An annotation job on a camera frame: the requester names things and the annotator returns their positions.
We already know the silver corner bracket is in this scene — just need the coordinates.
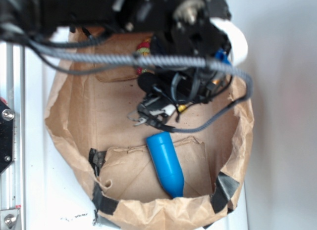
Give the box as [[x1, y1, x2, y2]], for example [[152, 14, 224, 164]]
[[0, 209, 22, 230]]

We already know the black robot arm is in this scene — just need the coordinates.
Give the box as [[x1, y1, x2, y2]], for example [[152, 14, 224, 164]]
[[0, 0, 233, 131]]

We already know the brown paper bag tray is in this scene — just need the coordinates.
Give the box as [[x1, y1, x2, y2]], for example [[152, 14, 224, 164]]
[[45, 67, 254, 230]]

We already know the aluminium frame rail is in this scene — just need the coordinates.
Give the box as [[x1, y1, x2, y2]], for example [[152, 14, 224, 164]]
[[0, 43, 26, 230]]

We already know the blue plastic bottle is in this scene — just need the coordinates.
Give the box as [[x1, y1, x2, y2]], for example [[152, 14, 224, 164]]
[[146, 132, 185, 198]]

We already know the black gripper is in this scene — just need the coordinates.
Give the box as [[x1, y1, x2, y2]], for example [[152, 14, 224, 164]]
[[127, 69, 233, 127]]

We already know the red yellow green rope toy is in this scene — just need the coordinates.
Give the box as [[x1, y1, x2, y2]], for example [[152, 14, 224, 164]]
[[136, 38, 151, 75]]

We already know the grey braided cable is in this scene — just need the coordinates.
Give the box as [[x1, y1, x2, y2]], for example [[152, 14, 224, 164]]
[[24, 39, 254, 134]]

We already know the black metal bracket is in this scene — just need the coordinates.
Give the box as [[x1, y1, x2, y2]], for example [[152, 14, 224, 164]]
[[0, 97, 15, 174]]

